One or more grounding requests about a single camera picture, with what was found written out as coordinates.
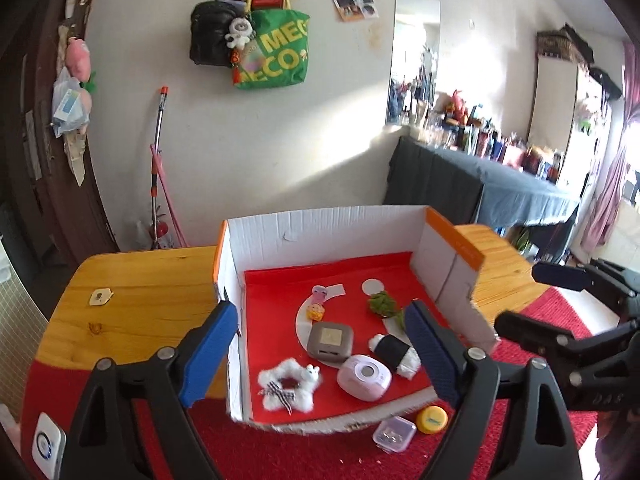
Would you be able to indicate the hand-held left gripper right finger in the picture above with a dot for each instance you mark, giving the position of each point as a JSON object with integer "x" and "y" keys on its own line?
{"x": 432, "y": 355}

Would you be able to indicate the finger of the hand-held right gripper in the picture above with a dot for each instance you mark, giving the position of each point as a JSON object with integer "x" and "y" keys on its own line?
{"x": 525, "y": 330}
{"x": 560, "y": 275}

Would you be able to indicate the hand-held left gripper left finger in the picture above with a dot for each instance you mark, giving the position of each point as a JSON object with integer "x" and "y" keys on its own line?
{"x": 210, "y": 355}

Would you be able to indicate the black white sushi plush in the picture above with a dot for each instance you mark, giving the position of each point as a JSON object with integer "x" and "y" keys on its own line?
{"x": 392, "y": 352}

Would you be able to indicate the pink round case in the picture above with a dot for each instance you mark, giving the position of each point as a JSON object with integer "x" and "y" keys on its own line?
{"x": 362, "y": 377}

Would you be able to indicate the grey square case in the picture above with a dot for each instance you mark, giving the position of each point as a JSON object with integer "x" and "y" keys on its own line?
{"x": 330, "y": 340}

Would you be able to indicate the orange white cardboard box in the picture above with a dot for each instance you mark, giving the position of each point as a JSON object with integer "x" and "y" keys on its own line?
{"x": 350, "y": 230}

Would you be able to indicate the yellow round container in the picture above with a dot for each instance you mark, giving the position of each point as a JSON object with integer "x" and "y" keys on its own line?
{"x": 432, "y": 419}

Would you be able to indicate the small clear plastic box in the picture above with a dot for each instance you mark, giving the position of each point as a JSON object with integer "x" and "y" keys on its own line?
{"x": 395, "y": 432}

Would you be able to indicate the pink curtain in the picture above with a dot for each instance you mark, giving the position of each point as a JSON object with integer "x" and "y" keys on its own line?
{"x": 607, "y": 190}

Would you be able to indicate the white fluffy star plush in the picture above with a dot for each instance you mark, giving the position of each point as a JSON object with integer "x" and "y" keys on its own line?
{"x": 306, "y": 391}

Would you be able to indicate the blue cloth covered table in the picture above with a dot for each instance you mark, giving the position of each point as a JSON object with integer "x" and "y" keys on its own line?
{"x": 475, "y": 190}

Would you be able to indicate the small white tag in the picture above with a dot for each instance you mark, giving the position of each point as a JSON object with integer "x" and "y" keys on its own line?
{"x": 101, "y": 296}

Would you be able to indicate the red knitted mat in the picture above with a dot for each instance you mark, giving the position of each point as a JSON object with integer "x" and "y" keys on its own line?
{"x": 300, "y": 455}

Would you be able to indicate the row of bottles and toys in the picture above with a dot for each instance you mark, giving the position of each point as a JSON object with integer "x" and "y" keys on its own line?
{"x": 480, "y": 135}

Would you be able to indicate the white rectangular device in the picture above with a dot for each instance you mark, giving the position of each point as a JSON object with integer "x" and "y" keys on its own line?
{"x": 47, "y": 445}

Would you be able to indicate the dark woven basket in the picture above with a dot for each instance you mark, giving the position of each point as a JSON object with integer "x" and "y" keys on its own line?
{"x": 562, "y": 42}

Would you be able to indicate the brown wooden door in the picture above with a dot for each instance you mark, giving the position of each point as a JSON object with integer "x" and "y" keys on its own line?
{"x": 40, "y": 185}

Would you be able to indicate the clear plastic bag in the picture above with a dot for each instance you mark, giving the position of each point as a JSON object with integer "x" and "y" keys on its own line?
{"x": 70, "y": 105}

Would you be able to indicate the red hanging charm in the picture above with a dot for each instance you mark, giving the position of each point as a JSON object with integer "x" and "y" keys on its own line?
{"x": 245, "y": 65}

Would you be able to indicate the green tote bag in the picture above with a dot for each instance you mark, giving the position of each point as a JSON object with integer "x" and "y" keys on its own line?
{"x": 280, "y": 55}

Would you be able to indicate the black bag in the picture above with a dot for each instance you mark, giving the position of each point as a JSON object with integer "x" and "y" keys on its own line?
{"x": 210, "y": 30}

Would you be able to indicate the pink plush toy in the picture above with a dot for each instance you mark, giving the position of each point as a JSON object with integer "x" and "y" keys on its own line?
{"x": 79, "y": 57}

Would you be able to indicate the wall mirror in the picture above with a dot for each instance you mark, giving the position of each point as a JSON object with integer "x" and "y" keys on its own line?
{"x": 415, "y": 35}

